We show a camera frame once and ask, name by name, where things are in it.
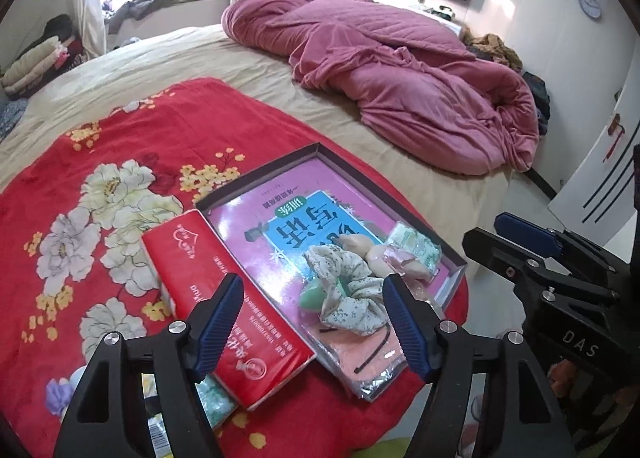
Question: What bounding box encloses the green makeup sponge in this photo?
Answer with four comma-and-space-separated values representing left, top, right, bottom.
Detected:
298, 278, 328, 312

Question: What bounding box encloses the brown clothes heap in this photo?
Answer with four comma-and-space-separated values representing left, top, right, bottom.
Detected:
462, 30, 523, 73

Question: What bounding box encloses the pink bag with headband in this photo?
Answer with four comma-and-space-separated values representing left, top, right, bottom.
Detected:
303, 310, 407, 402

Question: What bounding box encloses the blue patterned pillow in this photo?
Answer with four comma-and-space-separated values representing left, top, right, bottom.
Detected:
0, 99, 28, 142

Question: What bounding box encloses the red floral blanket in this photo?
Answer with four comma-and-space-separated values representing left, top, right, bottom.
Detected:
0, 76, 471, 458

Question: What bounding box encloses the round wall clock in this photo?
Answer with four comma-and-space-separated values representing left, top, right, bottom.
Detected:
578, 0, 602, 21

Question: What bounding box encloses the light blue tissue pack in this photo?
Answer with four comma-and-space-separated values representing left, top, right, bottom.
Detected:
195, 376, 238, 429

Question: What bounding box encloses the purple satin scrunchie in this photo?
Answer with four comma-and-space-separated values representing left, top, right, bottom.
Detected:
44, 378, 75, 419

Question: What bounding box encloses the red cardboard box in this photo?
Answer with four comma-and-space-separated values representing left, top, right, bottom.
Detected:
142, 210, 316, 410

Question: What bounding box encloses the pink crumpled duvet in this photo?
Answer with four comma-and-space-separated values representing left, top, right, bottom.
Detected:
221, 0, 539, 175

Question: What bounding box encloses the folded clothes pile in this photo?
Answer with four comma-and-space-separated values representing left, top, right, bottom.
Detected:
1, 14, 88, 101

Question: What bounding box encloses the dark tray with pink book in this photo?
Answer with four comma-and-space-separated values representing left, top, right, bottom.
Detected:
195, 141, 469, 404

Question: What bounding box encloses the white floral scrunchie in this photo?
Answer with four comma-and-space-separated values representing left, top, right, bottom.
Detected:
304, 245, 388, 337

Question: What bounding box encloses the beige bed sheet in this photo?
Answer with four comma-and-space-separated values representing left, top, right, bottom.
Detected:
1, 25, 510, 248

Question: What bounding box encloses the pink teddy bear with crown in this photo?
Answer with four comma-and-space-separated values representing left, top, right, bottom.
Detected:
336, 234, 434, 282

